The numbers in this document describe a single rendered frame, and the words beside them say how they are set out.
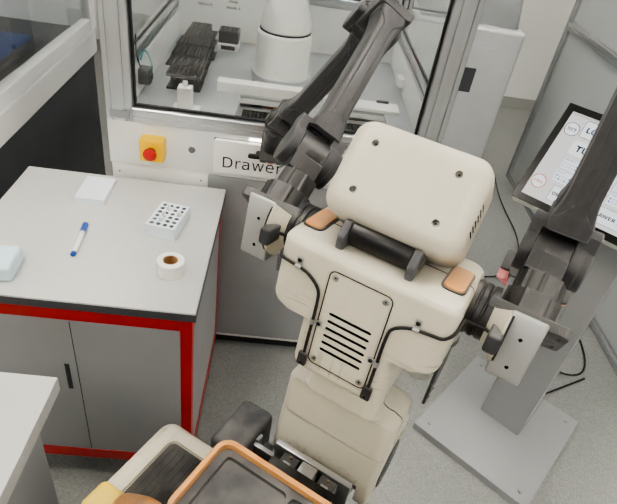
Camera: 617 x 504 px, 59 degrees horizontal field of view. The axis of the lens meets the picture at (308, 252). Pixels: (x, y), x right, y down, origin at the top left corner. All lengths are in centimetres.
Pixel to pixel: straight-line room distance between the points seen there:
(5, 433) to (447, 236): 87
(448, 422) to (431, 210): 154
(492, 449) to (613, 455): 50
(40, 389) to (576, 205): 102
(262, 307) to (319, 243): 135
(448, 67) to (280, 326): 115
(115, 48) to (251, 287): 93
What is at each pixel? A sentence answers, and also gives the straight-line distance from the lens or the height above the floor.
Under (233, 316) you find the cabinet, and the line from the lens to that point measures 217.
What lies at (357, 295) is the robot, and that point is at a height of 119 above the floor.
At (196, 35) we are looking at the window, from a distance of 166.
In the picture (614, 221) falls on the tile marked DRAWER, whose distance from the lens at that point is 165.
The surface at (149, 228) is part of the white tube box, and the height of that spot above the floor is 79.
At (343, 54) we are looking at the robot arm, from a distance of 129.
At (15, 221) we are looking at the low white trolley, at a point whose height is 76.
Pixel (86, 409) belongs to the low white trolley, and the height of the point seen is 33.
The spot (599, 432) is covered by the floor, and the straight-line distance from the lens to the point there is 254.
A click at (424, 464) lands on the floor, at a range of 211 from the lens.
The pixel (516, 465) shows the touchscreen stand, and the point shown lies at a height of 4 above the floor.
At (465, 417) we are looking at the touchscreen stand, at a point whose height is 4.
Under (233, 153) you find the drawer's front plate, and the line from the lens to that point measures 173.
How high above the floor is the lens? 170
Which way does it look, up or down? 37 degrees down
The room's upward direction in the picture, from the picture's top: 10 degrees clockwise
